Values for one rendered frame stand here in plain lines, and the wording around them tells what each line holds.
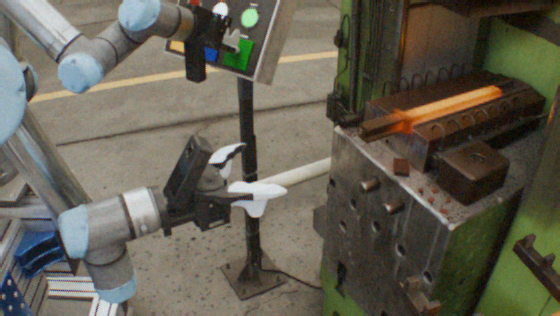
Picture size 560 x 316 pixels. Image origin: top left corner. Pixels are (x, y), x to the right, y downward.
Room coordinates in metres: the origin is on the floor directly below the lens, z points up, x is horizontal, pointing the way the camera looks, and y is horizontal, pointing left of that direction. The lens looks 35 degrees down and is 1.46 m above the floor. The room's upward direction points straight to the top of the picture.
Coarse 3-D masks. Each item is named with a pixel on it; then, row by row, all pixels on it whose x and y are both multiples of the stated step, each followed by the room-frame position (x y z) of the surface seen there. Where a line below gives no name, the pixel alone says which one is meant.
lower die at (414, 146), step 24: (480, 72) 1.09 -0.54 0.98; (384, 96) 0.93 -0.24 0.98; (408, 96) 0.94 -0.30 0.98; (432, 96) 0.92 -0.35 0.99; (504, 96) 0.92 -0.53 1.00; (528, 96) 0.94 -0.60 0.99; (432, 120) 0.80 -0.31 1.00; (480, 120) 0.81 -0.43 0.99; (504, 120) 0.85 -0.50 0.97; (408, 144) 0.78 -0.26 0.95; (432, 144) 0.74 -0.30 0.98; (432, 168) 0.75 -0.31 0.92
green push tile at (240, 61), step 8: (240, 40) 1.12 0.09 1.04; (248, 40) 1.11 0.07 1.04; (240, 48) 1.11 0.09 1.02; (248, 48) 1.10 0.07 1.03; (224, 56) 1.12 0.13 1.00; (232, 56) 1.11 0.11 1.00; (240, 56) 1.10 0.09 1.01; (248, 56) 1.09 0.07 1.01; (224, 64) 1.11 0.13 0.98; (232, 64) 1.10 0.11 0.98; (240, 64) 1.08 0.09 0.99
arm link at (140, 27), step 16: (128, 0) 0.87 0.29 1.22; (144, 0) 0.86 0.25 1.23; (160, 0) 0.90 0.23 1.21; (128, 16) 0.85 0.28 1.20; (144, 16) 0.85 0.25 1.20; (160, 16) 0.87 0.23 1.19; (176, 16) 0.91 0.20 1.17; (128, 32) 0.87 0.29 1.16; (144, 32) 0.87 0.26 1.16; (160, 32) 0.89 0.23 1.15
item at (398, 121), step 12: (456, 96) 0.89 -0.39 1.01; (468, 96) 0.89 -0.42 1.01; (480, 96) 0.89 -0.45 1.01; (492, 96) 0.91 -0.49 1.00; (420, 108) 0.83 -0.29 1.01; (432, 108) 0.83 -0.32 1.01; (444, 108) 0.83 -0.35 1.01; (372, 120) 0.77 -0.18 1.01; (384, 120) 0.77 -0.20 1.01; (396, 120) 0.77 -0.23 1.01; (408, 120) 0.77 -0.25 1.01; (372, 132) 0.75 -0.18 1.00; (384, 132) 0.77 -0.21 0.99; (396, 132) 0.77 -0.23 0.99; (408, 132) 0.77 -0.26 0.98
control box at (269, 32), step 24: (216, 0) 1.24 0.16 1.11; (240, 0) 1.19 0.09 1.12; (264, 0) 1.15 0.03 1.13; (288, 0) 1.16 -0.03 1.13; (240, 24) 1.15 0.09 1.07; (264, 24) 1.12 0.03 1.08; (288, 24) 1.16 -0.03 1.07; (168, 48) 1.24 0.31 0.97; (264, 48) 1.08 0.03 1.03; (240, 72) 1.08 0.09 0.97; (264, 72) 1.08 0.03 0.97
